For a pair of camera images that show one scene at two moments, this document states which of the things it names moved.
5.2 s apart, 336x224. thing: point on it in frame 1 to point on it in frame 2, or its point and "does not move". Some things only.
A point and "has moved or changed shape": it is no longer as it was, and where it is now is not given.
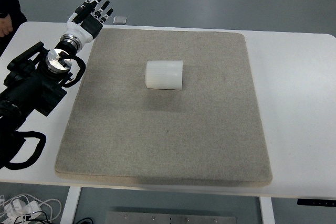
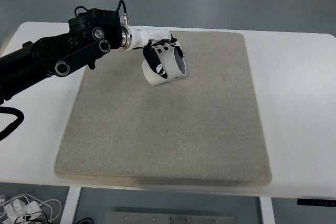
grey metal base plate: x=160 y=217 does not move
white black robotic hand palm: x=90 y=27 to x=142 y=37
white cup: x=164 y=74 has moved or changed shape
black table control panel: x=305 y=201 does not move
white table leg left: x=71 y=204 does not move
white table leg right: x=266 y=210 does not move
